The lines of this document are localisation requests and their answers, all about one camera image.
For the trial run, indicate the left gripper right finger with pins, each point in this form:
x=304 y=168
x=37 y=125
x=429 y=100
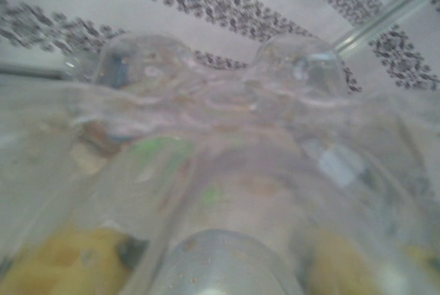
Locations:
x=343 y=267

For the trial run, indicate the aluminium frame post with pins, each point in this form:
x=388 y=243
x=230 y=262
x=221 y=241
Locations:
x=388 y=16

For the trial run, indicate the clear plastic bottle white cap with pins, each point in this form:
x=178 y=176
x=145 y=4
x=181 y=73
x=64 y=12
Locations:
x=220 y=171

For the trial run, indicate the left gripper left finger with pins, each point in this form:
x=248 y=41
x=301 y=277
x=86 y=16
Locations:
x=68 y=264

